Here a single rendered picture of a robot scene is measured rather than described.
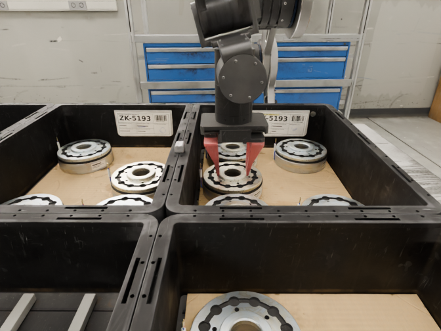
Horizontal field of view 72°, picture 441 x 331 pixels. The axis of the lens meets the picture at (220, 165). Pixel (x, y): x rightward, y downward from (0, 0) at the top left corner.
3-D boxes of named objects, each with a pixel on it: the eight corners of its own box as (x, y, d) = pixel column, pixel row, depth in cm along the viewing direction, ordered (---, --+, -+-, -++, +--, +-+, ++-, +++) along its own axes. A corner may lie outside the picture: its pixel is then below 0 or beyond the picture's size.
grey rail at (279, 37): (132, 41, 222) (130, 34, 220) (357, 39, 231) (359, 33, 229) (129, 43, 213) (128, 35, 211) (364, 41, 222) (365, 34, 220)
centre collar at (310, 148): (286, 144, 64) (286, 141, 64) (309, 143, 64) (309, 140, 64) (292, 154, 60) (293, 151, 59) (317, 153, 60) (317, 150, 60)
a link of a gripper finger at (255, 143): (262, 184, 49) (266, 129, 45) (218, 184, 49) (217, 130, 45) (257, 165, 55) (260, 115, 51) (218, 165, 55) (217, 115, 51)
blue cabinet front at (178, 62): (151, 117, 243) (142, 43, 217) (240, 116, 247) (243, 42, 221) (150, 119, 241) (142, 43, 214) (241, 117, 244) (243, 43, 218)
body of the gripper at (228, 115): (268, 137, 46) (272, 88, 42) (200, 138, 45) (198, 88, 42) (262, 123, 51) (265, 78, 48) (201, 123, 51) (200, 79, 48)
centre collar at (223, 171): (218, 168, 54) (218, 165, 54) (245, 168, 54) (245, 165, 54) (218, 182, 50) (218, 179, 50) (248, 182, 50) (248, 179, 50)
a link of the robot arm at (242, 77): (252, -15, 41) (190, 2, 41) (269, -21, 31) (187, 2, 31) (266, 74, 46) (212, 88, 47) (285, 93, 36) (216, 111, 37)
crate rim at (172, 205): (193, 113, 68) (193, 102, 67) (328, 113, 68) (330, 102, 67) (164, 231, 32) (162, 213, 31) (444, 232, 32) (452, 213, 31)
